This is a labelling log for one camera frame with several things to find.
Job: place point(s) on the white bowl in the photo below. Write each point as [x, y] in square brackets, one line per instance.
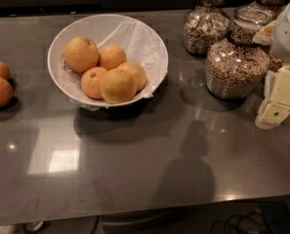
[86, 30]

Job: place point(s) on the black box under table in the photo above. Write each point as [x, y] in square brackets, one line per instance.
[276, 217]

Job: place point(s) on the glass jar of ring cereal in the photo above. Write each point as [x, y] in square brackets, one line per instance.
[236, 65]

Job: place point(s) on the large orange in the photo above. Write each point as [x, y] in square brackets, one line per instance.
[118, 86]
[81, 53]

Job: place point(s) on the glass jar of square cereal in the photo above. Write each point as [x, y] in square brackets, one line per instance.
[204, 26]

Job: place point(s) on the orange front left in bowl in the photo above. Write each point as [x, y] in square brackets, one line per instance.
[90, 82]

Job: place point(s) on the glass jar of colourful cereal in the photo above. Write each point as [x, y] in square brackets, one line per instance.
[274, 63]

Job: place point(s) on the orange right in bowl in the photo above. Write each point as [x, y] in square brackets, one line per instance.
[137, 71]

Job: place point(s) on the white plastic bowl liner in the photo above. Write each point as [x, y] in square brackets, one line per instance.
[141, 46]

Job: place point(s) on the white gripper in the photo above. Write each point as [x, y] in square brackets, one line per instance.
[287, 33]

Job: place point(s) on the orange back middle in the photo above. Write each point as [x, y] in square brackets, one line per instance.
[112, 56]

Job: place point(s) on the large orange front in bowl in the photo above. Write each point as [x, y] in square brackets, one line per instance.
[118, 86]

